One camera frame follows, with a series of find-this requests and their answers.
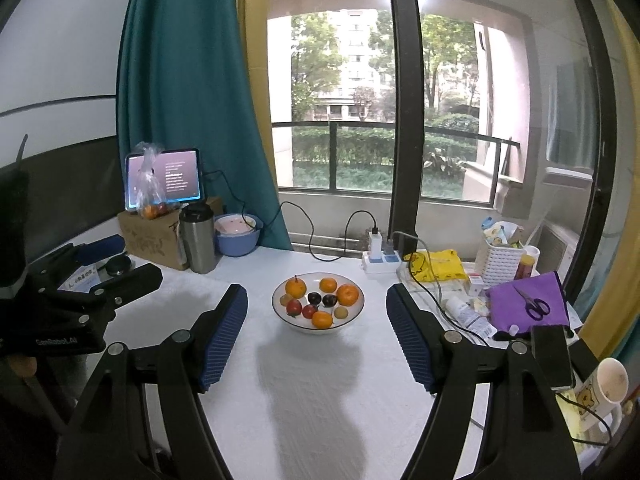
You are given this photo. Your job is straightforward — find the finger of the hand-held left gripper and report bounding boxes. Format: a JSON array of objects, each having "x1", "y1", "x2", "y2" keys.
[
  {"x1": 35, "y1": 263, "x2": 163, "y2": 331},
  {"x1": 30, "y1": 234, "x2": 126, "y2": 281}
]

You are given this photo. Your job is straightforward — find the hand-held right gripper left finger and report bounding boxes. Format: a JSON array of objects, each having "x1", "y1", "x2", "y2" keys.
[{"x1": 52, "y1": 283, "x2": 249, "y2": 480}]

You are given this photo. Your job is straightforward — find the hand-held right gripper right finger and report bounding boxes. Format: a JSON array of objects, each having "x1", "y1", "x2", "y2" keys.
[{"x1": 386, "y1": 283, "x2": 583, "y2": 480}]

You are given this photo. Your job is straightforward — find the white plate with dark rim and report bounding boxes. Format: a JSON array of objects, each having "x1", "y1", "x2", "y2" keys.
[{"x1": 271, "y1": 272, "x2": 366, "y2": 335}]

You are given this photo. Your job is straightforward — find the person's left hand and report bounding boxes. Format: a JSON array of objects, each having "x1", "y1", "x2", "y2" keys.
[{"x1": 0, "y1": 355, "x2": 37, "y2": 380}]

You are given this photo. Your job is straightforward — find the black round puck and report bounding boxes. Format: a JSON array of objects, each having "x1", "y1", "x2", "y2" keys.
[{"x1": 106, "y1": 254, "x2": 133, "y2": 277}]

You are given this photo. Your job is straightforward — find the cardboard box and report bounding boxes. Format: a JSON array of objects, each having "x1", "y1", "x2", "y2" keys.
[{"x1": 117, "y1": 196, "x2": 224, "y2": 271}]

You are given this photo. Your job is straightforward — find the white printed card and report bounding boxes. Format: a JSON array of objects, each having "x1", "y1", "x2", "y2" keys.
[{"x1": 57, "y1": 260, "x2": 148, "y2": 297}]

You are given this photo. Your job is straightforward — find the white plastic bottle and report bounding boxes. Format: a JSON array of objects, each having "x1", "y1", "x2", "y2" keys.
[{"x1": 445, "y1": 296, "x2": 496, "y2": 341}]

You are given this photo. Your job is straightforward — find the steel tumbler with black lid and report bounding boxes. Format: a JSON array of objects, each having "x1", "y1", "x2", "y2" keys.
[{"x1": 178, "y1": 203, "x2": 217, "y2": 275}]

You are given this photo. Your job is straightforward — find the clear plastic bag of fruit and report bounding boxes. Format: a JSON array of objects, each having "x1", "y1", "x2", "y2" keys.
[{"x1": 131, "y1": 141, "x2": 171, "y2": 221}]

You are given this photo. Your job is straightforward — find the white power strip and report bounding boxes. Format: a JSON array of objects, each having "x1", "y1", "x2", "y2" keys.
[{"x1": 361, "y1": 251, "x2": 405, "y2": 275}]

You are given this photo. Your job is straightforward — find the yellow plastic bag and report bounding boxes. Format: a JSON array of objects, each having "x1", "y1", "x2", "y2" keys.
[{"x1": 404, "y1": 249, "x2": 468, "y2": 283}]

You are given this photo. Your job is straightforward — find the white medicine box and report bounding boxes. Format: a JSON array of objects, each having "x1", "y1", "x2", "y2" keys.
[{"x1": 462, "y1": 272, "x2": 493, "y2": 296}]

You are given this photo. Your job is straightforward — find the blue plastic basin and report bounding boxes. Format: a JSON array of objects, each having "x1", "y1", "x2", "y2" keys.
[{"x1": 214, "y1": 213, "x2": 264, "y2": 258}]

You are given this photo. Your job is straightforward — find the purple cloth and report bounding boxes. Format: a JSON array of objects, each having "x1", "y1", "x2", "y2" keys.
[{"x1": 486, "y1": 271, "x2": 576, "y2": 338}]

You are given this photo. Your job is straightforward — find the laptop screen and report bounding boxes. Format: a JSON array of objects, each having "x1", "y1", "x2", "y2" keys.
[{"x1": 125, "y1": 147, "x2": 203, "y2": 211}]

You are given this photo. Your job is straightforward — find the pink bowl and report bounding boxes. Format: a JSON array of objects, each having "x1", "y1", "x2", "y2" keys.
[{"x1": 215, "y1": 215, "x2": 257, "y2": 237}]

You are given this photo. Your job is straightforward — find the white woven basket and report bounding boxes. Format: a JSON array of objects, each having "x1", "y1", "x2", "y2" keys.
[{"x1": 474, "y1": 237, "x2": 526, "y2": 283}]

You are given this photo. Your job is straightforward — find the black scissors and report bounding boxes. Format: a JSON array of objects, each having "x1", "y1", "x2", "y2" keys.
[{"x1": 514, "y1": 287, "x2": 550, "y2": 321}]

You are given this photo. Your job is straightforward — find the packets in basket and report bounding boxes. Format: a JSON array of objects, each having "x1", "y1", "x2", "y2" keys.
[{"x1": 481, "y1": 216, "x2": 526, "y2": 248}]

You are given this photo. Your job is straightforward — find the black smartphone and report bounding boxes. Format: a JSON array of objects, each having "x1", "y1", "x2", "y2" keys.
[{"x1": 530, "y1": 325, "x2": 576, "y2": 392}]

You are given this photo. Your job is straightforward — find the outdoor air conditioner unit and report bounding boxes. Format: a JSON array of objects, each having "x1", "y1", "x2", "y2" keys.
[{"x1": 530, "y1": 220, "x2": 583, "y2": 281}]

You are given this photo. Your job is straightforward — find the teal curtain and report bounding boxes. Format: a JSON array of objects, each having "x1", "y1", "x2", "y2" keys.
[{"x1": 116, "y1": 0, "x2": 293, "y2": 252}]

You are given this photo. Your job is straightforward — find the white mug with bear print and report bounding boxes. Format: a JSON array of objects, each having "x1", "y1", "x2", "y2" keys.
[{"x1": 570, "y1": 357, "x2": 630, "y2": 436}]

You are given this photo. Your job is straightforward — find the balcony railing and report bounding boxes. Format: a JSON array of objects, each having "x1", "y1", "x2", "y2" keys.
[{"x1": 272, "y1": 121, "x2": 521, "y2": 191}]

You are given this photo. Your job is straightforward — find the yellow curtain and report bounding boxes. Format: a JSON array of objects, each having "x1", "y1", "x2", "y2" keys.
[
  {"x1": 580, "y1": 0, "x2": 640, "y2": 361},
  {"x1": 234, "y1": 0, "x2": 271, "y2": 76}
]

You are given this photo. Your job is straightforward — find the black charger cable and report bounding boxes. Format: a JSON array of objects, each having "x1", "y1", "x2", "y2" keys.
[{"x1": 391, "y1": 231, "x2": 501, "y2": 348}]

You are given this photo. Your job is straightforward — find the black tablet cable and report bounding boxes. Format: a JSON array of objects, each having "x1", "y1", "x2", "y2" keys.
[{"x1": 200, "y1": 169, "x2": 378, "y2": 262}]

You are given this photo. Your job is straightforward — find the black window frame post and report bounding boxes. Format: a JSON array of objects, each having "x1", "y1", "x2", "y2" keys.
[{"x1": 385, "y1": 0, "x2": 426, "y2": 251}]

